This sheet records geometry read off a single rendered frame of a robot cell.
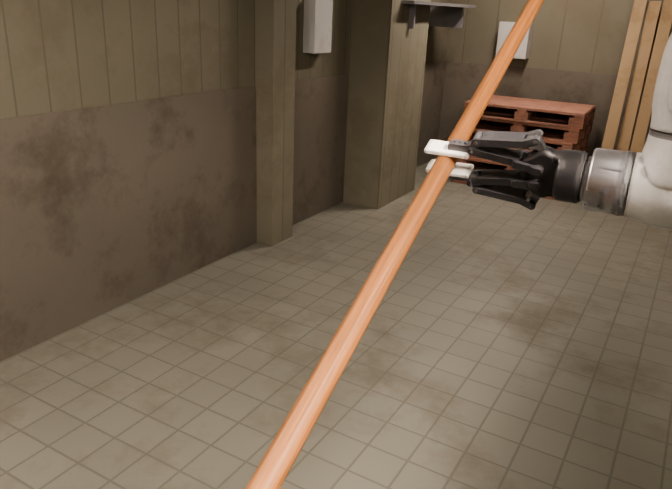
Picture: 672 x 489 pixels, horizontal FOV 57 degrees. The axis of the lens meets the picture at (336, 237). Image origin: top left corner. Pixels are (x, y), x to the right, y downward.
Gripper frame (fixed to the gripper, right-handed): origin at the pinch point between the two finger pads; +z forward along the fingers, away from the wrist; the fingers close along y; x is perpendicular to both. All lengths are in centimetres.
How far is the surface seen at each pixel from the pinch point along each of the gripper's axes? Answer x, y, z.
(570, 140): 513, 344, 50
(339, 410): 62, 213, 86
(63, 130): 111, 103, 263
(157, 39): 199, 92, 260
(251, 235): 218, 274, 254
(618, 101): 579, 332, 13
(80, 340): 46, 205, 248
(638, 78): 601, 314, -2
